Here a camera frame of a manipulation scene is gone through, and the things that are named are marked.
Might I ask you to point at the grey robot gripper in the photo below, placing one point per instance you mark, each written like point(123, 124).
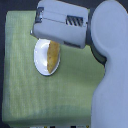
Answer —
point(61, 22)

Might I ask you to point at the golden brown bread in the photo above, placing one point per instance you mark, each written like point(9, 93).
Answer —
point(52, 55)

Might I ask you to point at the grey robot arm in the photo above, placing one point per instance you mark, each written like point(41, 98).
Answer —
point(105, 30)

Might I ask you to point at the white round plate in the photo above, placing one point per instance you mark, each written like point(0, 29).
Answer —
point(40, 57)

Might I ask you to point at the green tablecloth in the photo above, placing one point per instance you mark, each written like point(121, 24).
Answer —
point(30, 98)

